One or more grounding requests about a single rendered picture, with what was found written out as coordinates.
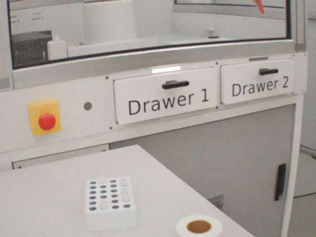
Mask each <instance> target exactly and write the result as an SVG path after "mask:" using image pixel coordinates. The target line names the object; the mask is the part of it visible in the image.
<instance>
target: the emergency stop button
mask: <svg viewBox="0 0 316 237"><path fill-rule="evenodd" d="M38 123H39V126H40V128H41V129H43V130H51V129H53V128H54V126H55V123H56V121H55V116H54V115H52V114H51V113H43V114H42V115H40V117H39V120H38Z"/></svg>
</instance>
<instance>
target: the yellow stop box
mask: <svg viewBox="0 0 316 237"><path fill-rule="evenodd" d="M27 110H28V116H29V125H30V130H31V132H32V135H33V136H36V135H44V134H49V133H54V132H57V131H61V130H62V125H61V120H60V112H59V102H58V101H57V100H56V99H55V98H51V99H45V100H38V101H35V102H29V103H27ZM43 113H51V114H52V115H54V116H55V121H56V123H55V126H54V128H53V129H51V130H43V129H41V128H40V126H39V123H38V120H39V117H40V115H42V114H43Z"/></svg>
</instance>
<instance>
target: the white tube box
mask: <svg viewBox="0 0 316 237"><path fill-rule="evenodd" d="M121 178H126V179H127V186H124V187H126V188H128V189H129V198H130V200H129V202H127V203H125V202H123V200H122V193H121V189H122V188H124V187H123V186H121V184H120V179H121ZM85 191H86V196H85V218H86V226H87V229H88V231H89V232H92V231H104V230H106V231H108V230H120V229H133V228H137V227H138V226H137V212H136V207H135V201H134V195H133V191H132V188H131V183H130V177H129V176H128V177H118V178H115V177H113V178H106V183H103V184H101V183H100V182H99V179H88V180H86V190H85ZM102 200H105V201H106V202H107V207H108V209H106V210H102V209H101V208H100V201H102Z"/></svg>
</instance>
